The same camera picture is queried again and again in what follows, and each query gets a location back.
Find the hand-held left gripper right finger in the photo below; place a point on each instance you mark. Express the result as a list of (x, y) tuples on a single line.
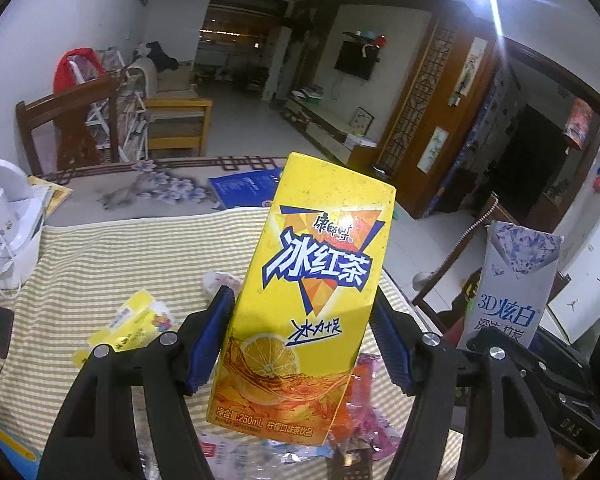
[(392, 346)]

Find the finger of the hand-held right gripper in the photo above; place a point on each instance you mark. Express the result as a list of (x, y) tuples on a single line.
[(562, 357)]

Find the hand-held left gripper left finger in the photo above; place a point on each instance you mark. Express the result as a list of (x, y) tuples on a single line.
[(210, 341)]

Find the white toothpaste box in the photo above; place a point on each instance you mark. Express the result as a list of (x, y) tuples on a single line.
[(510, 300)]

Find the yellow snack packet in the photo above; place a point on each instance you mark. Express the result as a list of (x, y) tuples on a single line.
[(125, 325)]

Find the yellow iced tea carton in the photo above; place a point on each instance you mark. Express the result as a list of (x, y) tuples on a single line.
[(310, 240)]

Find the white crumpled wrapper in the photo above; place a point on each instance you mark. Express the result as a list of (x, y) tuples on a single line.
[(217, 282)]

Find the orange plastic wrapper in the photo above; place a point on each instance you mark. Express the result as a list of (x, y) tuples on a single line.
[(352, 392)]

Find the carved wooden chair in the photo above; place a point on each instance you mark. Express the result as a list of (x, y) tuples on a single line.
[(440, 305)]

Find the grey round floor stand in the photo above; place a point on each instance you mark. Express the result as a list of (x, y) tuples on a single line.
[(425, 281)]

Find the pink plastic wrapper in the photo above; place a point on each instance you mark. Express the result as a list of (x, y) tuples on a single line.
[(380, 422)]

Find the yellow checked table cloth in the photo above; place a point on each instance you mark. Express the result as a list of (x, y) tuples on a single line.
[(130, 260)]

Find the clear plastic wrapper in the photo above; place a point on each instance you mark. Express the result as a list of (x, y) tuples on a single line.
[(260, 462)]

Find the blue book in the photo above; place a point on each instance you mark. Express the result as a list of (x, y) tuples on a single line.
[(245, 187)]

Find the floral tablecloth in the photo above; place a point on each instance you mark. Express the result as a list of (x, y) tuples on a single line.
[(155, 185)]

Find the flower picture panel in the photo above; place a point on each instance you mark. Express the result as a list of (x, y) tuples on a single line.
[(472, 66), (432, 151)]

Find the white flat box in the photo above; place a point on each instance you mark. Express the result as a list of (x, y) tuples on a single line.
[(360, 140)]

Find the yellow paper booklet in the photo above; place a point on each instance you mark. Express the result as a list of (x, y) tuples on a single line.
[(55, 195)]

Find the small framed picture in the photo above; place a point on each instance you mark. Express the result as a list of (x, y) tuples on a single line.
[(362, 121)]

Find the television cabinet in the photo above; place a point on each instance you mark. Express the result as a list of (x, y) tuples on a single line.
[(325, 125)]

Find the wooden lattice partition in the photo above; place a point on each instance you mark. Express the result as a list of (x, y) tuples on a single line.
[(410, 110)]

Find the dark wooden chair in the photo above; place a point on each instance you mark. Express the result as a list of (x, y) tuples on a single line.
[(65, 125)]

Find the dark cloth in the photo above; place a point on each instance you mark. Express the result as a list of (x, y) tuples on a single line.
[(162, 55)]

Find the red bag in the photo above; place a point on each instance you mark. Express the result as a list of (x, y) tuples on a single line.
[(80, 57)]

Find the red wall poster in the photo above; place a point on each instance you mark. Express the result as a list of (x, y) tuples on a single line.
[(579, 122)]

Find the wall television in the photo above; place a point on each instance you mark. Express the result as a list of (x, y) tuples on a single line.
[(352, 60)]

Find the wall shelf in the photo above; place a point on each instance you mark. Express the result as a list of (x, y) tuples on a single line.
[(360, 35)]

